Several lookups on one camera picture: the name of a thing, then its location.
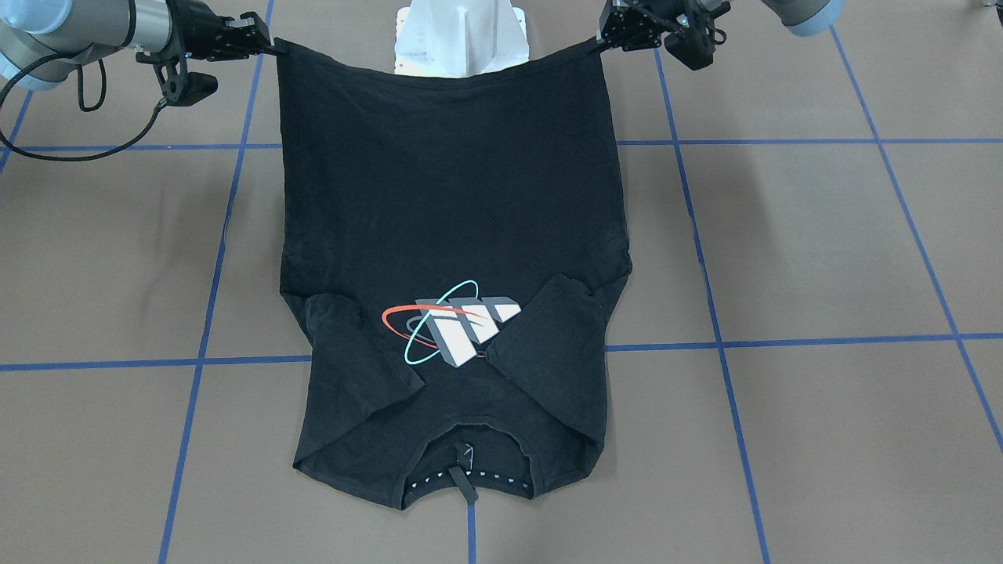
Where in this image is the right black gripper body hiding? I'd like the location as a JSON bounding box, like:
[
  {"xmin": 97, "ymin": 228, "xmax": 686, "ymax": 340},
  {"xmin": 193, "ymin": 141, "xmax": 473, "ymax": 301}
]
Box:
[{"xmin": 166, "ymin": 1, "xmax": 235, "ymax": 61}]

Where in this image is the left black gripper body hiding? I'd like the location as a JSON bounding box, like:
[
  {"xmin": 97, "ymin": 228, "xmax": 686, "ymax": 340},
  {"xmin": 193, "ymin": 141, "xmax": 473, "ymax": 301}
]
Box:
[{"xmin": 627, "ymin": 1, "xmax": 731, "ymax": 36}]

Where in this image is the black graphic t-shirt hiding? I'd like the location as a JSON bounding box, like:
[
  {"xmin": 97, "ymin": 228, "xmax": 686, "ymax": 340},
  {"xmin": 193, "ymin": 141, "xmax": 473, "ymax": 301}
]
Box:
[{"xmin": 277, "ymin": 39, "xmax": 632, "ymax": 510}]

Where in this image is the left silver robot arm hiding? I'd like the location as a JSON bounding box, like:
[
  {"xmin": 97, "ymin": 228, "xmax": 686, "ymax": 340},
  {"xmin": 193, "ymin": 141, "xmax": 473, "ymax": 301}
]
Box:
[{"xmin": 593, "ymin": 1, "xmax": 845, "ymax": 69}]

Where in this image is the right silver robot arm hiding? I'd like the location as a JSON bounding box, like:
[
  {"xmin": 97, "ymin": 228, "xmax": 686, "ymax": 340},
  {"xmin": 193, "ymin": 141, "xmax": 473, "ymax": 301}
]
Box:
[{"xmin": 1, "ymin": 1, "xmax": 280, "ymax": 106}]

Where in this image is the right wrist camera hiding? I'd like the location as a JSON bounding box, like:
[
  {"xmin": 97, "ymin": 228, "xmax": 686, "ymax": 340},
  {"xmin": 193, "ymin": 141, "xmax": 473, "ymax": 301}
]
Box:
[{"xmin": 136, "ymin": 46, "xmax": 219, "ymax": 107}]

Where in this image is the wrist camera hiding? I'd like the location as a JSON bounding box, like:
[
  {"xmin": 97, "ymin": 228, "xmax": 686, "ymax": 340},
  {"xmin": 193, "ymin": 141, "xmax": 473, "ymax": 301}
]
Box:
[
  {"xmin": 662, "ymin": 10, "xmax": 727, "ymax": 71},
  {"xmin": 136, "ymin": 46, "xmax": 219, "ymax": 107}
]

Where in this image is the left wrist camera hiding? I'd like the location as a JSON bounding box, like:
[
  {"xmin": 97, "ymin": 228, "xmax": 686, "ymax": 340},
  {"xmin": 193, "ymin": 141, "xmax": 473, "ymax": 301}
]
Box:
[{"xmin": 662, "ymin": 10, "xmax": 727, "ymax": 71}]

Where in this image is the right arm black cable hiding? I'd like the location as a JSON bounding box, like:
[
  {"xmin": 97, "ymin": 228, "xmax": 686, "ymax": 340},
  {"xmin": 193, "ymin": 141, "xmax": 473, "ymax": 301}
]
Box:
[{"xmin": 0, "ymin": 55, "xmax": 169, "ymax": 164}]

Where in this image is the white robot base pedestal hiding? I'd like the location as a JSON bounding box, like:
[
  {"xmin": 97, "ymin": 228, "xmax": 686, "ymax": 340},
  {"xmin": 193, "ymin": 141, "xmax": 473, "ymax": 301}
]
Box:
[{"xmin": 394, "ymin": 1, "xmax": 530, "ymax": 78}]

